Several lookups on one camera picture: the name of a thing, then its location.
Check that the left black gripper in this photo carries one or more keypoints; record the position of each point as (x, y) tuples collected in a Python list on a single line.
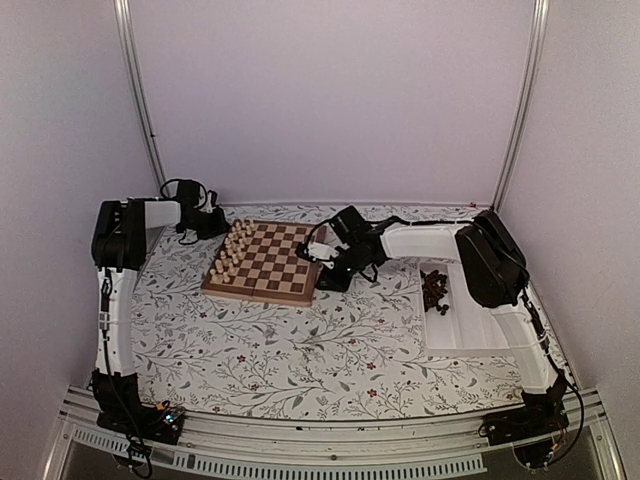
[(220, 228)]

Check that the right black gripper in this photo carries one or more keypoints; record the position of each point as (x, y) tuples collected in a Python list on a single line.
[(335, 285)]

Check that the wooden chess board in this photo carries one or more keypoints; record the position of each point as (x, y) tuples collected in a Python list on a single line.
[(273, 273)]

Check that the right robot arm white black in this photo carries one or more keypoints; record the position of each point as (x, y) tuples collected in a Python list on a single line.
[(494, 270)]

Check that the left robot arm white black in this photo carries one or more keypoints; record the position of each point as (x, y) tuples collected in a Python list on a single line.
[(119, 251)]

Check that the white chess piece row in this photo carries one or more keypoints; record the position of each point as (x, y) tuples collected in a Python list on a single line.
[(226, 266)]

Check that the dark chess pieces in tray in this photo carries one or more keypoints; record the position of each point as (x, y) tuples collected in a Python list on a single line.
[(434, 289)]

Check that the floral patterned table mat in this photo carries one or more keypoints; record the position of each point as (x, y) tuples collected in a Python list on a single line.
[(353, 354)]

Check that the white plastic tray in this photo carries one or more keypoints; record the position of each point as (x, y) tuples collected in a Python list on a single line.
[(466, 329)]

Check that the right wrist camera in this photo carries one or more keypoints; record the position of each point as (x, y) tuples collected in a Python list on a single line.
[(348, 225)]

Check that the aluminium front rail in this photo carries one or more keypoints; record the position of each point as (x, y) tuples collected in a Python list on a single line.
[(437, 447)]

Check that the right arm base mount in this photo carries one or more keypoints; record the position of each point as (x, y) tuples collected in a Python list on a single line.
[(541, 422)]

